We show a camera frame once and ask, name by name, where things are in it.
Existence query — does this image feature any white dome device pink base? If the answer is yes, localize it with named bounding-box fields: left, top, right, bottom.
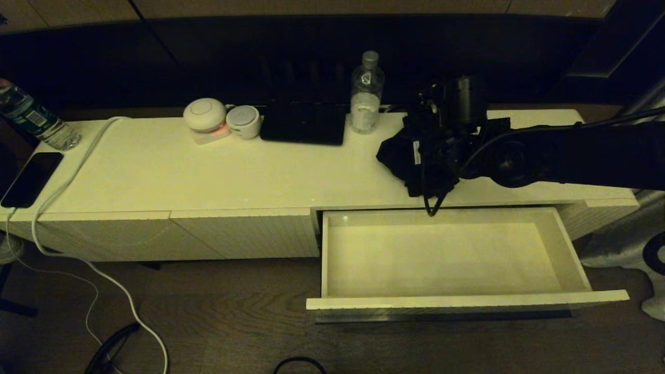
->
left=183, top=98, right=232, bottom=145

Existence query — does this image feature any thick white power cable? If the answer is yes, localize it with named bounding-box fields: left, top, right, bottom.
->
left=32, top=117, right=169, bottom=374

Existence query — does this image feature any water bottle with green label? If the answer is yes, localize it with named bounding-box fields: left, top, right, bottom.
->
left=0, top=78, right=82, bottom=151

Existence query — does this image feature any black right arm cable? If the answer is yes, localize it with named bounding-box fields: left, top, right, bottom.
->
left=421, top=124, right=582, bottom=217

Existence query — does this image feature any clear bottle with grey cap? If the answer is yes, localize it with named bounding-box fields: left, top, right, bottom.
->
left=349, top=50, right=385, bottom=134

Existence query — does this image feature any small white round speaker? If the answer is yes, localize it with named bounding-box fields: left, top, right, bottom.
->
left=227, top=105, right=261, bottom=139

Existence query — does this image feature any black umbrella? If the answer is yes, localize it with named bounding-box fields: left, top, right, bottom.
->
left=376, top=115, right=468, bottom=199

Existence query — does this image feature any grey curtain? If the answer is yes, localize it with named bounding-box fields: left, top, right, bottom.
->
left=578, top=83, right=665, bottom=321

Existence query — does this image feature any white low cabinet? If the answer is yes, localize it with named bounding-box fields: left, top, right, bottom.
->
left=0, top=108, right=640, bottom=263

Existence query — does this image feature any black smartphone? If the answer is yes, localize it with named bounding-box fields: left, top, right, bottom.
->
left=1, top=152, right=65, bottom=209

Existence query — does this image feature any black flat set-top box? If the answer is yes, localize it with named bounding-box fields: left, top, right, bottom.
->
left=260, top=100, right=347, bottom=146

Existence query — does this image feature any pale round floor object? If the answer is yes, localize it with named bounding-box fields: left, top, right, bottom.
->
left=0, top=233, right=24, bottom=265

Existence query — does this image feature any black floor cable loop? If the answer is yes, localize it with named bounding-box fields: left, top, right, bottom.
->
left=273, top=357, right=327, bottom=374

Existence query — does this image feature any white drawer with dark handle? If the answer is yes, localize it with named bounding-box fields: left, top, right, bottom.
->
left=305, top=207, right=631, bottom=324

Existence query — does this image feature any thin white charging cable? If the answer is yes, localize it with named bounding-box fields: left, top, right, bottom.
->
left=7, top=208, right=123, bottom=374

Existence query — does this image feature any black coiled cable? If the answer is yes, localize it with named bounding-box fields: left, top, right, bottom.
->
left=85, top=323, right=142, bottom=374

